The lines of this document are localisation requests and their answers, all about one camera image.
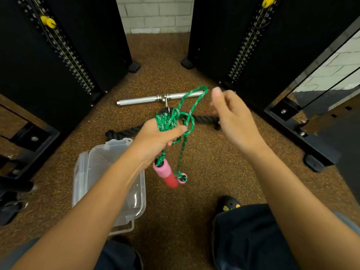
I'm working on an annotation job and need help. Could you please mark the person's left hand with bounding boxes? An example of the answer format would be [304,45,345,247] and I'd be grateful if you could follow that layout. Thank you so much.
[132,118,188,170]

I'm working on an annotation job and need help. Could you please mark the person's right hand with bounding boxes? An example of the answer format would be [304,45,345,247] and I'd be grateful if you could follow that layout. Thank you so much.
[210,87,266,155]

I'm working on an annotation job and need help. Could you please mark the green jump rope pink handles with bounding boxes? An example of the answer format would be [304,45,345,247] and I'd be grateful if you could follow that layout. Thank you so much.
[153,86,209,190]

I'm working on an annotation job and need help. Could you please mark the person's right forearm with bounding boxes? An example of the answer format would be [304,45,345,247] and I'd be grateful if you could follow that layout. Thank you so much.
[242,140,360,270]

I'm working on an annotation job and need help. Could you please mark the person's left forearm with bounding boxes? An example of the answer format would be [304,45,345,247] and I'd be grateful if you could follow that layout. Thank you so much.
[11,149,154,270]

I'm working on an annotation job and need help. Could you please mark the black shoe with yellow charms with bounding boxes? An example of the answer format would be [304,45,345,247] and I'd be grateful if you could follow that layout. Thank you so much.
[215,195,241,215]

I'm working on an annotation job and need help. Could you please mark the clear plastic storage box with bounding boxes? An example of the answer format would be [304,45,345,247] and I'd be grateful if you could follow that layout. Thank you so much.
[72,138,147,236]

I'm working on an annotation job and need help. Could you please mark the black weight stack machine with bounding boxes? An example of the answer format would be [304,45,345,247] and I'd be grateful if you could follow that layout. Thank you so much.
[0,0,141,177]
[181,0,360,198]

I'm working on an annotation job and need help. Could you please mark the person's dark blue trousers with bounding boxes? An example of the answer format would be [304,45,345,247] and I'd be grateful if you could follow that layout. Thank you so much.
[93,204,360,270]

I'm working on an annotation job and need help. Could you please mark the silver metal cable bar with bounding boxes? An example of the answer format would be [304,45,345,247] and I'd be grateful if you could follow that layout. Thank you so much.
[116,91,205,113]

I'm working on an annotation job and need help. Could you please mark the thick black triceps rope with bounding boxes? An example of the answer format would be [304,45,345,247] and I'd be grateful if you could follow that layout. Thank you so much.
[105,108,221,141]

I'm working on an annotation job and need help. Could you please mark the thin black machine cable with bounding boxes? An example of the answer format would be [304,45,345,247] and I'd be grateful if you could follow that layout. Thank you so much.
[292,69,360,111]

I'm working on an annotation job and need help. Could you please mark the black machine handle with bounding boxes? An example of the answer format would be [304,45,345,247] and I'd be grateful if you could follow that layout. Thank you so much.
[0,176,38,226]

